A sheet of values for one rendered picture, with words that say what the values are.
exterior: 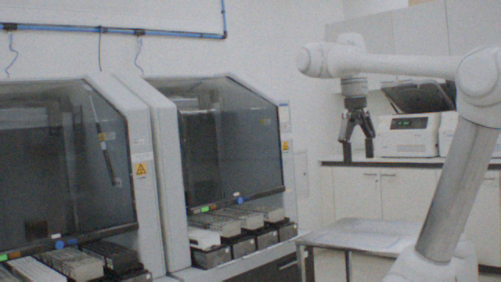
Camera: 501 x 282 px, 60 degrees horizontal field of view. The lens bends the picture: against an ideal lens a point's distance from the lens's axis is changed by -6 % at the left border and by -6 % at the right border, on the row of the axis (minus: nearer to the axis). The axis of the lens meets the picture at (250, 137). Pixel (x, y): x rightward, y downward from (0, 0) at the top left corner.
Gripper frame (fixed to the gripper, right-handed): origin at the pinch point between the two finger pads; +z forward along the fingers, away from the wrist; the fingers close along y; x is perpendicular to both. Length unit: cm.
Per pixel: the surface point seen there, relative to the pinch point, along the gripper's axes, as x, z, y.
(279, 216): 73, 36, 38
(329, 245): 26.7, 38.3, 15.9
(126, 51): 186, -65, 24
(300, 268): 41, 50, 15
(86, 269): 73, 34, -66
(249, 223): 74, 35, 17
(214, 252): 66, 40, -12
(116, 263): 74, 35, -54
